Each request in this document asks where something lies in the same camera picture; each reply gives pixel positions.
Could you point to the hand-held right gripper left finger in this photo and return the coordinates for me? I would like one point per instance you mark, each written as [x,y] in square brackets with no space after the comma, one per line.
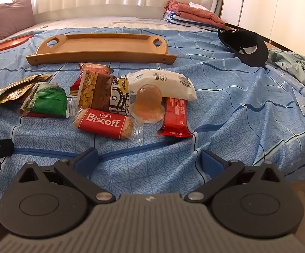
[85,160]

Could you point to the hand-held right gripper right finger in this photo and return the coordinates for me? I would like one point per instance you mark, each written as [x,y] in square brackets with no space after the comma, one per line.
[207,161]

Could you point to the red biscuit packet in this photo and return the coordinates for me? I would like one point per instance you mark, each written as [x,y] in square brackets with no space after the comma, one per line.
[102,122]

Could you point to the thin red snack packet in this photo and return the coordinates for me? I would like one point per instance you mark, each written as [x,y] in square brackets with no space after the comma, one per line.
[36,115]

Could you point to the gold snack packet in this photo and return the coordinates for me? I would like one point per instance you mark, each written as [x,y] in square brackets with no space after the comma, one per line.
[33,78]
[7,96]

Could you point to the dark red bar packet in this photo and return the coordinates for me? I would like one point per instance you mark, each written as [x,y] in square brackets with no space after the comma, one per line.
[174,116]

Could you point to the green snack packet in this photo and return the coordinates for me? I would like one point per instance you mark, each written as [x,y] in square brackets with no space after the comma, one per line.
[49,101]

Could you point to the black white snack packet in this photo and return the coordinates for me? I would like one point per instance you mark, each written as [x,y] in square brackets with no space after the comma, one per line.
[119,100]

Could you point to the brown peanut snack packet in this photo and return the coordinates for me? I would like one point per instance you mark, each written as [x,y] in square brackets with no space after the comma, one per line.
[99,92]

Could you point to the pink red snack packet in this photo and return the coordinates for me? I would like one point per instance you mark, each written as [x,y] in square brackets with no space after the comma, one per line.
[75,86]

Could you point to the clear jelly cup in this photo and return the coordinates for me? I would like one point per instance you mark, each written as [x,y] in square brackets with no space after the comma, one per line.
[148,100]

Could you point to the white pastry packet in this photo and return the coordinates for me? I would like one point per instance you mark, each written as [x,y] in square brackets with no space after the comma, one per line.
[163,81]

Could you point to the orange red snack packet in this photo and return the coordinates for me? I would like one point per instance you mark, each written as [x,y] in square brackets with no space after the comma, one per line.
[97,68]

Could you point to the blue checked bedsheet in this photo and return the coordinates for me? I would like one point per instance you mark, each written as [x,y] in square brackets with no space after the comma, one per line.
[221,126]

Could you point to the orange plastic tray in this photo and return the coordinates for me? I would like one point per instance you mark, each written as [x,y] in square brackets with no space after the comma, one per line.
[7,44]

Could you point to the black cap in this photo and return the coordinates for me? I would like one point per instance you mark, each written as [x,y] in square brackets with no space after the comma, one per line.
[257,56]

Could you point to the mauve pillow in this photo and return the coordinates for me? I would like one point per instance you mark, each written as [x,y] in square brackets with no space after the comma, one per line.
[10,18]

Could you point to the grey green jacket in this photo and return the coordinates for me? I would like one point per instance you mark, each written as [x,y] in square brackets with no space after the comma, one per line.
[300,68]

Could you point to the grey mattress pad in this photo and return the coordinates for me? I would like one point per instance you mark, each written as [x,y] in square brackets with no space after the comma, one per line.
[102,23]

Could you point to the folded blue striped blanket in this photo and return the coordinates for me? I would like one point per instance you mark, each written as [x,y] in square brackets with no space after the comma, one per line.
[176,17]

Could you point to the folded blankets stack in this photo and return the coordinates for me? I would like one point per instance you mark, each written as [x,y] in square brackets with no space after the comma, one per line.
[194,11]

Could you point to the beige headboard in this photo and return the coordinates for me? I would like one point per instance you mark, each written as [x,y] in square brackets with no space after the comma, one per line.
[102,10]

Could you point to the white cloth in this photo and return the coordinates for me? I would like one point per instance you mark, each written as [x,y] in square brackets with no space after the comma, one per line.
[196,4]

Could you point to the white wardrobe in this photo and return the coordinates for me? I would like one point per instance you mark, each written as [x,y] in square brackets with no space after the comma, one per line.
[273,5]

